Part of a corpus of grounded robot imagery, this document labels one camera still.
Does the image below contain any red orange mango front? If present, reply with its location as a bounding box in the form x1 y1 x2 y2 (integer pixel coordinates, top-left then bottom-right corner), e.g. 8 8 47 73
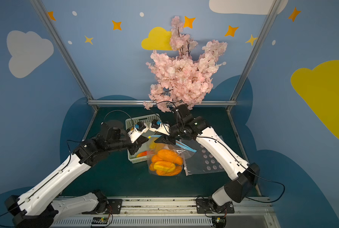
136 151 148 158

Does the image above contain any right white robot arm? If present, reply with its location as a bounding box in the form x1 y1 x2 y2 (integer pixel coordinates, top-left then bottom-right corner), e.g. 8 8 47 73
149 104 260 213

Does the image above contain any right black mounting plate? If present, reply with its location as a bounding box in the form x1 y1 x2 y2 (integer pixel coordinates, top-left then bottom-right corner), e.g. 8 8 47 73
195 197 235 214

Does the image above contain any small circuit board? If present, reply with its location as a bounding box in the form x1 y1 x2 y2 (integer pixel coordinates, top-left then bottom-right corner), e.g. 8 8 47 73
91 217 109 227

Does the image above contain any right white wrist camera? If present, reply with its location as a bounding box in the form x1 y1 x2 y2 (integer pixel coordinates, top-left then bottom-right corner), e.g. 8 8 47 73
149 119 170 135

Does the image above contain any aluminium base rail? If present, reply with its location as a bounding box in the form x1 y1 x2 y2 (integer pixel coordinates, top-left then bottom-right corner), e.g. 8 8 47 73
52 197 280 228

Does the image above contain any pink cherry blossom tree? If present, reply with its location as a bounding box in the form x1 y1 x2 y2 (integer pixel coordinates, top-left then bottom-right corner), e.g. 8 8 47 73
143 16 228 112

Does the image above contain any clear blue-zip bag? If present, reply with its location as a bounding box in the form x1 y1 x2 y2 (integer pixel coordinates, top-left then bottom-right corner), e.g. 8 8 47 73
147 135 197 177

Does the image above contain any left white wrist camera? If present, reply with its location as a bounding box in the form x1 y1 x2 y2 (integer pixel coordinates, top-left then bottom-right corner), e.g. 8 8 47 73
127 121 149 143

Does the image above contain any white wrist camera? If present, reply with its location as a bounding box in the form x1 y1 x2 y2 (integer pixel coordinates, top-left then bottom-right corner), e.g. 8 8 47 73
149 119 170 135
127 121 149 143

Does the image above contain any clear pink-dotted zip bag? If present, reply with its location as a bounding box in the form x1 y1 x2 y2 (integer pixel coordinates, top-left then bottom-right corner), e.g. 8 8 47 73
181 140 224 176

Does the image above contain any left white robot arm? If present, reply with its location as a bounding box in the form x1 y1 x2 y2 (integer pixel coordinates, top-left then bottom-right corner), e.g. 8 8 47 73
5 122 149 228

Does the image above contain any black mounting plate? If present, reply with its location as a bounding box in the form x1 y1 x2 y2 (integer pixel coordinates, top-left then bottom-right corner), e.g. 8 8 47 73
195 197 235 214
82 199 123 215

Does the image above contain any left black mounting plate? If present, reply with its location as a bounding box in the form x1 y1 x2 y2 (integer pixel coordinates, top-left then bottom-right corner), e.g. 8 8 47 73
82 199 123 215

